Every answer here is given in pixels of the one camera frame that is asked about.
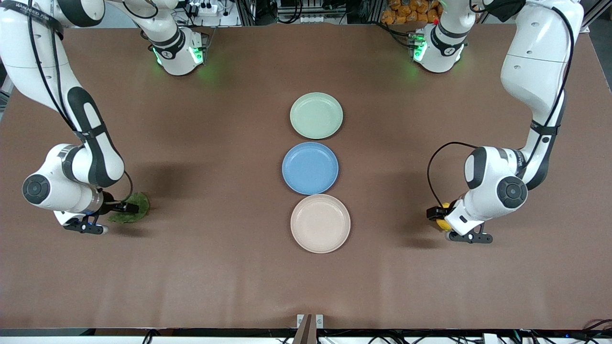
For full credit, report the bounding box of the yellow lemon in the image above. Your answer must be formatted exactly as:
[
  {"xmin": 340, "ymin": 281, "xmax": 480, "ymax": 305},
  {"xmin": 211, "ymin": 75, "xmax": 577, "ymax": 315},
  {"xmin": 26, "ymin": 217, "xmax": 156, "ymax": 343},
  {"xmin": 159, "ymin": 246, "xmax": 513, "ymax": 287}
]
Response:
[{"xmin": 436, "ymin": 203, "xmax": 453, "ymax": 232}]

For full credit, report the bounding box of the green lettuce leaf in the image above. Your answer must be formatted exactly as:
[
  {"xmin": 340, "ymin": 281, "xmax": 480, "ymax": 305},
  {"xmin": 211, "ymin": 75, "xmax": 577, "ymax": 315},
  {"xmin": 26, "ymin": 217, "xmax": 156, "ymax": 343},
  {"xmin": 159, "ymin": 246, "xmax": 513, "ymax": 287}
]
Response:
[{"xmin": 108, "ymin": 192, "xmax": 151, "ymax": 224}]

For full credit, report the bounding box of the beige plate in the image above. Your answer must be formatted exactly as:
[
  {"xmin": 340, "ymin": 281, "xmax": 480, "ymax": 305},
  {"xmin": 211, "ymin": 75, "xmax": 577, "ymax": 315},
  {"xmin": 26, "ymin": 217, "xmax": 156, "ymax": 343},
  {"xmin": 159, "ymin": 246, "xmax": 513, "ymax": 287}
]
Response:
[{"xmin": 290, "ymin": 194, "xmax": 351, "ymax": 254}]

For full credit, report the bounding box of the blue plate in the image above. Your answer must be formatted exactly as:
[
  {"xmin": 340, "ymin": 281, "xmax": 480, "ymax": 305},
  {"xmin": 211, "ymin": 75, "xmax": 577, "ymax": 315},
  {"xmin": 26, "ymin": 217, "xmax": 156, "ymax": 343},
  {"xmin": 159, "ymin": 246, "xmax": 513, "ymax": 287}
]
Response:
[{"xmin": 282, "ymin": 142, "xmax": 339, "ymax": 195}]

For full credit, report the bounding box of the light green plate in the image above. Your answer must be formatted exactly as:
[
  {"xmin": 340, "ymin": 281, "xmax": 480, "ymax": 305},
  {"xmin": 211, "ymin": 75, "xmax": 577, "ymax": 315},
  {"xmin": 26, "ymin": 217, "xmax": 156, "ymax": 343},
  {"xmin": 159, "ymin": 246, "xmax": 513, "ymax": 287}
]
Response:
[{"xmin": 290, "ymin": 92, "xmax": 344, "ymax": 140}]

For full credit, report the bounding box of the orange snack bag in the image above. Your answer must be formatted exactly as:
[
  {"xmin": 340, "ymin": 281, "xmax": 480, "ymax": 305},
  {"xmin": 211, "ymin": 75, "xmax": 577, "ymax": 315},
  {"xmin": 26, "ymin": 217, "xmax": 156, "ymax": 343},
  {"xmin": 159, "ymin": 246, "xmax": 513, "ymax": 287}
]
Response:
[{"xmin": 381, "ymin": 0, "xmax": 443, "ymax": 25}]

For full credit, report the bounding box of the white power strip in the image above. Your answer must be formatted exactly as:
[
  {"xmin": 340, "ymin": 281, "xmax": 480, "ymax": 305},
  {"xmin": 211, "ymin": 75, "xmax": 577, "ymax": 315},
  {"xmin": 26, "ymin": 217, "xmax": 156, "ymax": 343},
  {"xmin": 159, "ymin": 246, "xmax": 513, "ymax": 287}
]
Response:
[{"xmin": 184, "ymin": 1, "xmax": 219, "ymax": 18}]

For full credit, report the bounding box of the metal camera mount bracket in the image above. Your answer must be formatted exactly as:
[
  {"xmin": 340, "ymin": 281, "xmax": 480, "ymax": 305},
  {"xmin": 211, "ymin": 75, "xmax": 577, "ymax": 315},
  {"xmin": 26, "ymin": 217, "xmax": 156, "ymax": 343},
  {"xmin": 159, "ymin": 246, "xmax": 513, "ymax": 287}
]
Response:
[{"xmin": 293, "ymin": 313, "xmax": 325, "ymax": 344}]

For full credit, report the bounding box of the aluminium frame profile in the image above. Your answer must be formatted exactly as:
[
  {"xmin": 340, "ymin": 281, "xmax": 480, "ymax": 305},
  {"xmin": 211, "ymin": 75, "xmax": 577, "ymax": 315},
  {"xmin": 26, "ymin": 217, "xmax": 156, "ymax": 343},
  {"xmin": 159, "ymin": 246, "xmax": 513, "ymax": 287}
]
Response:
[{"xmin": 581, "ymin": 0, "xmax": 612, "ymax": 34}]

